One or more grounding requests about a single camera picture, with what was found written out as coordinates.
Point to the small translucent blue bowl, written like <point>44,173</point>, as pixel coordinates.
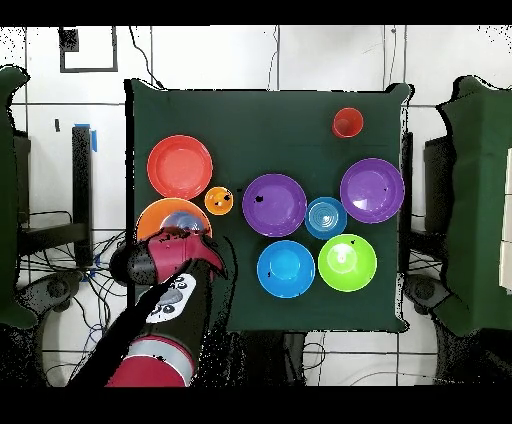
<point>326,218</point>
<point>182,220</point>

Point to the large orange bowl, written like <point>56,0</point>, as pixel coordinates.
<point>150,220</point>

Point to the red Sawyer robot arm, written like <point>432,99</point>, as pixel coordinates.
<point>168,252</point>

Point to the purple bowl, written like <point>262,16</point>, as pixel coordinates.
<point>280,208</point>
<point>372,188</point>

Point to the orange cup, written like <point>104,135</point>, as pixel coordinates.
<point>216,198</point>

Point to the dark green tablecloth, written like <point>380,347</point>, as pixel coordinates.
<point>260,132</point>

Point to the red shallow bowl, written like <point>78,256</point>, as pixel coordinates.
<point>180,167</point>

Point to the green bowl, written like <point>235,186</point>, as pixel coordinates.
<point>347,274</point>

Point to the red cup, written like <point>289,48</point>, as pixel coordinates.
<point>348,122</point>

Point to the black metal stand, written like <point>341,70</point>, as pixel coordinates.
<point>82,192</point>

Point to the blue tape strip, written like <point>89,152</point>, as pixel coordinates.
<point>94,142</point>

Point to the green cloth side table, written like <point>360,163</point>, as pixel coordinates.
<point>480,200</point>
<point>8,200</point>

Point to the white box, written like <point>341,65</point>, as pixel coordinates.
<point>507,260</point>

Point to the black pedestal leg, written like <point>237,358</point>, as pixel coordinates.
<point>424,290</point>
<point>56,288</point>

